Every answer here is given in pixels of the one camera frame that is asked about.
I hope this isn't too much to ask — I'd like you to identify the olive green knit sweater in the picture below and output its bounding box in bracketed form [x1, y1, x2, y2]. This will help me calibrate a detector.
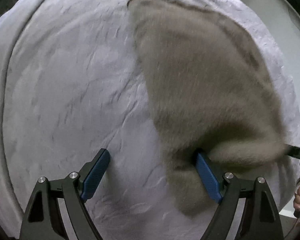
[128, 0, 287, 216]

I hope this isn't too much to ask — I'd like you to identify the lavender plush blanket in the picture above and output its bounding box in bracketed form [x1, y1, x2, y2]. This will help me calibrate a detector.
[0, 0, 61, 238]

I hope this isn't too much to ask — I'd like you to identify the lavender embossed bedspread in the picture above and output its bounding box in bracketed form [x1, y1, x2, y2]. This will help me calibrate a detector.
[0, 0, 300, 240]

